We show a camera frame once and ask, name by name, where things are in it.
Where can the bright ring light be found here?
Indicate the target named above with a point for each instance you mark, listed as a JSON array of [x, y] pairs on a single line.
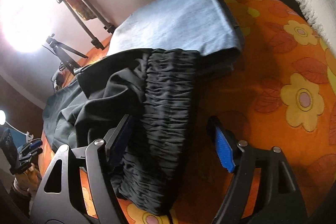
[[25, 24]]

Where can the large silver black tripod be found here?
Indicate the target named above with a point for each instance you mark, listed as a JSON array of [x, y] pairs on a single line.
[[78, 6]]

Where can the folded light blue cloth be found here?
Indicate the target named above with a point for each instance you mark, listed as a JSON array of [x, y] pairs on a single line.
[[206, 26]]

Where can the orange floral bedsheet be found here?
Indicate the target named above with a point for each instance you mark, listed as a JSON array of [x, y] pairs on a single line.
[[281, 92]]

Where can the white clip lamp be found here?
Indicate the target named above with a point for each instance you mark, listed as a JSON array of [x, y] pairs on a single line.
[[29, 137]]

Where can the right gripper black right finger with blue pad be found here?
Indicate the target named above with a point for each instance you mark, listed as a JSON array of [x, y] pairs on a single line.
[[278, 200]]

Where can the white gloved left hand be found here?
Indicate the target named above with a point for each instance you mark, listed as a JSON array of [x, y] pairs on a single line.
[[27, 183]]

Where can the dark green pants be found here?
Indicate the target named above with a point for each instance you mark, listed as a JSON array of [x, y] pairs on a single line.
[[155, 87]]

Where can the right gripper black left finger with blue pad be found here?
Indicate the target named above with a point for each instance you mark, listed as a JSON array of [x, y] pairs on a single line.
[[76, 186]]

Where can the white power strip with adapter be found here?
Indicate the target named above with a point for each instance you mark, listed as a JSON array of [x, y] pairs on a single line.
[[58, 80]]

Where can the small black tripod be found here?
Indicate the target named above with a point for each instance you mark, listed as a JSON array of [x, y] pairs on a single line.
[[60, 49]]

